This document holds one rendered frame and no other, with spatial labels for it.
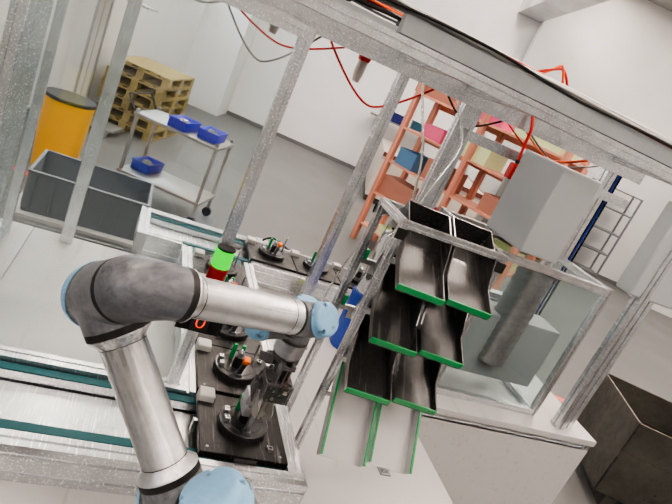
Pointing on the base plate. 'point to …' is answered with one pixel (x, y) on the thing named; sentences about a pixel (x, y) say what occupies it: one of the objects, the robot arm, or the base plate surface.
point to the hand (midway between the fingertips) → (257, 412)
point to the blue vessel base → (345, 319)
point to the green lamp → (222, 260)
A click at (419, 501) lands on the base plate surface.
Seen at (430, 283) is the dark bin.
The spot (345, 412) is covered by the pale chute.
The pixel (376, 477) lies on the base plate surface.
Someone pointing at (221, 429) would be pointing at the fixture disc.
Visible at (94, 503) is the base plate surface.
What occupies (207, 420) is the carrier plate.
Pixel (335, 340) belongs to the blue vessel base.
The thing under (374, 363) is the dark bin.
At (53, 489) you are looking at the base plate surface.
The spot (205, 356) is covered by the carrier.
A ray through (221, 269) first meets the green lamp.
